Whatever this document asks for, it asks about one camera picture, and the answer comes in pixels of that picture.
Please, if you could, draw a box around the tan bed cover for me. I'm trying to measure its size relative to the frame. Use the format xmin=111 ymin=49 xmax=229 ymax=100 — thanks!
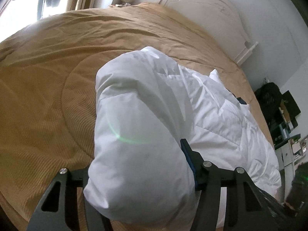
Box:
xmin=1 ymin=3 xmax=271 ymax=230

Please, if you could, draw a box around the white shelf unit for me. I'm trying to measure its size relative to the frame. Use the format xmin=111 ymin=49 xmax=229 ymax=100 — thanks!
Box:
xmin=275 ymin=134 xmax=306 ymax=203

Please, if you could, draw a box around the white puffer jacket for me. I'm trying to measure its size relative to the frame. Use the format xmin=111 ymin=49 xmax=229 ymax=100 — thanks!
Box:
xmin=84 ymin=46 xmax=281 ymax=230

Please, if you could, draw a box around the white headboard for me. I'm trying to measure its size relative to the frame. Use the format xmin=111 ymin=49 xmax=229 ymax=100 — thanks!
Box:
xmin=158 ymin=0 xmax=258 ymax=66

